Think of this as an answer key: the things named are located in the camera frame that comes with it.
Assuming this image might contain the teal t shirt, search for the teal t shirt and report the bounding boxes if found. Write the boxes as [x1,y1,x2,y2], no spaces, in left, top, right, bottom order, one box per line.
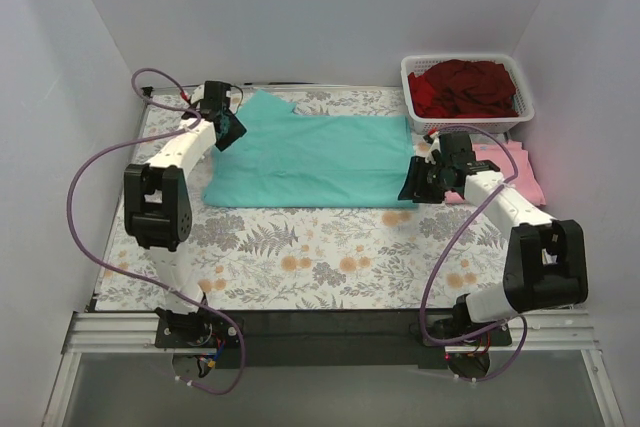
[202,91,414,209]

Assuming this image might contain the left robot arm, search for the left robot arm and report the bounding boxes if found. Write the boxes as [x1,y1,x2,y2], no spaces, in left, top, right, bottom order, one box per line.
[124,108,246,347]

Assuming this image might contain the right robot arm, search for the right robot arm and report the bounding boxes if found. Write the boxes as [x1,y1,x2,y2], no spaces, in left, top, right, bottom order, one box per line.
[399,156,589,345]

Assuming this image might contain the folded pink t shirt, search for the folded pink t shirt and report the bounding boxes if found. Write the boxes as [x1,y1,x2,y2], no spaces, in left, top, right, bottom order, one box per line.
[444,140,546,207]

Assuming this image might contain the white plastic laundry basket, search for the white plastic laundry basket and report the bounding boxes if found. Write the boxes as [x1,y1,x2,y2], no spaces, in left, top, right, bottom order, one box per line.
[400,52,535,134]

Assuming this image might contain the bright red t shirt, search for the bright red t shirt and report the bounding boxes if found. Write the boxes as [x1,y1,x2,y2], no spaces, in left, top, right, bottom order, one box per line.
[408,73,440,118]

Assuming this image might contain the dark red t shirt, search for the dark red t shirt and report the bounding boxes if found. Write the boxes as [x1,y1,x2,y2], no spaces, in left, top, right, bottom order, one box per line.
[420,60,518,119]

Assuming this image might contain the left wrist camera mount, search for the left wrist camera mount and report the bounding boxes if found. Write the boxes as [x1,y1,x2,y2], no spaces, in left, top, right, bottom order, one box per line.
[182,80,244,122]

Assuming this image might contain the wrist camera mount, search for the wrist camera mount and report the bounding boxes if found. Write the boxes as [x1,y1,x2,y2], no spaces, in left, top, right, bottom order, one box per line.
[424,130,500,176]
[182,80,244,122]

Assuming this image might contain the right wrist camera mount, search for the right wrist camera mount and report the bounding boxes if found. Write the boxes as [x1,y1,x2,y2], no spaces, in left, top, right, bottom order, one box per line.
[424,130,500,176]

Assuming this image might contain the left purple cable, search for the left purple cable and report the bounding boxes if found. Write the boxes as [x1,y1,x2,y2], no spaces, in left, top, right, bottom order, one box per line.
[67,66,246,396]

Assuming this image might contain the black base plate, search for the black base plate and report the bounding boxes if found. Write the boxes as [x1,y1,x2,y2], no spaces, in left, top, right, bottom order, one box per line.
[154,309,514,371]

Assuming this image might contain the aluminium front rail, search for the aluminium front rail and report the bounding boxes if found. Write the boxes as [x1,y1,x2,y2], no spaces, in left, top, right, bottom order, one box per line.
[63,309,600,353]

